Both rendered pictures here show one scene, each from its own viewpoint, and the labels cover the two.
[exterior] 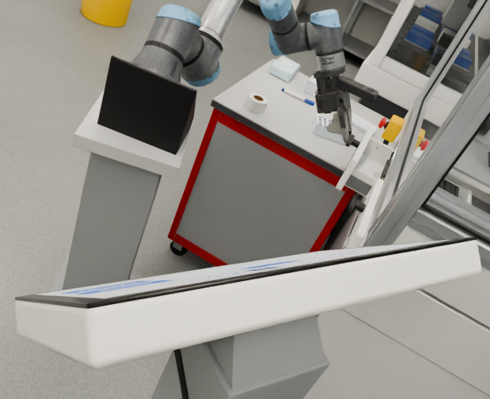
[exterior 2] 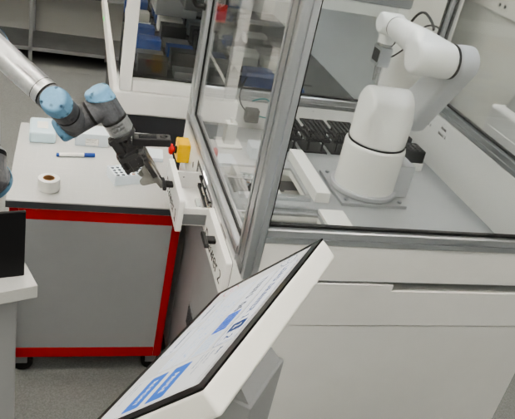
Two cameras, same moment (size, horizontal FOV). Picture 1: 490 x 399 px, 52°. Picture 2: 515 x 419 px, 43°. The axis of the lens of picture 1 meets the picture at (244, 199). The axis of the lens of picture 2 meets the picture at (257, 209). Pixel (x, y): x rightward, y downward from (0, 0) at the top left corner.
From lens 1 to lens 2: 63 cm
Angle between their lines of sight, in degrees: 25
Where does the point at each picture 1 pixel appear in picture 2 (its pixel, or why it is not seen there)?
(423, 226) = (276, 238)
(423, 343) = (309, 315)
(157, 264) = not seen: hidden behind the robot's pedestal
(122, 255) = (1, 396)
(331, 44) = (116, 114)
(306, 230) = (151, 276)
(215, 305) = (244, 356)
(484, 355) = (349, 301)
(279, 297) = (264, 334)
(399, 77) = (154, 92)
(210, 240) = (57, 334)
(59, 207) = not seen: outside the picture
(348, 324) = not seen: hidden behind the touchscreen
